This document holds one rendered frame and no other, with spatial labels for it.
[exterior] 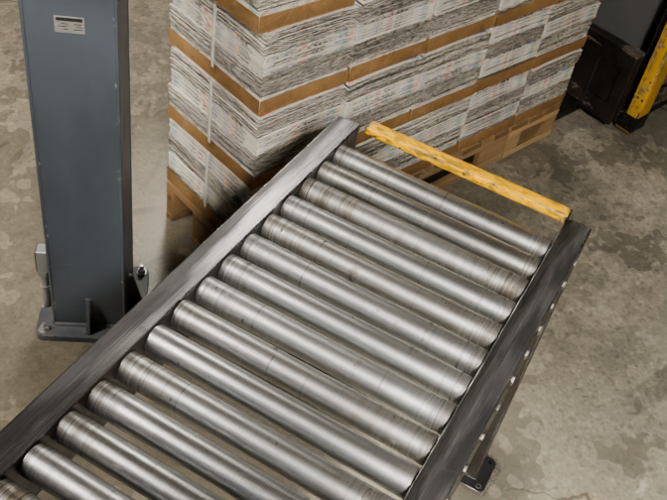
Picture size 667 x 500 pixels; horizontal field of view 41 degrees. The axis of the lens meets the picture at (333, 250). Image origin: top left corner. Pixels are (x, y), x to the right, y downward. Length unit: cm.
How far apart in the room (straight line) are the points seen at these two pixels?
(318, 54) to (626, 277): 130
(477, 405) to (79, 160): 108
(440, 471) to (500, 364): 23
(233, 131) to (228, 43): 23
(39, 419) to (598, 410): 164
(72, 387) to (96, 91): 79
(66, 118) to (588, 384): 154
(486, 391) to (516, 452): 98
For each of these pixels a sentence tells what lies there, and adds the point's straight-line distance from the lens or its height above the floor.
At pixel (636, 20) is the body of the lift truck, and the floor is 35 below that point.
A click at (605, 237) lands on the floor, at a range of 306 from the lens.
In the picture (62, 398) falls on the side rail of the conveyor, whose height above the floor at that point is 80.
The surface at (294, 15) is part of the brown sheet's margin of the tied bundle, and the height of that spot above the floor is 86.
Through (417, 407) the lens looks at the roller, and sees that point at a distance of 134.
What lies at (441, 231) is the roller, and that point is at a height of 79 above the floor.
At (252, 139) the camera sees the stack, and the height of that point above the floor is 53.
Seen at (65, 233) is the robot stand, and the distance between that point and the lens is 219.
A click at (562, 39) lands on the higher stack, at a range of 310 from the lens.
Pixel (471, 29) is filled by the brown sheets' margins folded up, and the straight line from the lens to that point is 261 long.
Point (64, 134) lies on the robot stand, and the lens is 200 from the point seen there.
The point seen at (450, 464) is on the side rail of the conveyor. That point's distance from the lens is 129.
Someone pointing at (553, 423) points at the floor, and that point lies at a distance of 245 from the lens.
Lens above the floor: 184
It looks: 43 degrees down
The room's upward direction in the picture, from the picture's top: 11 degrees clockwise
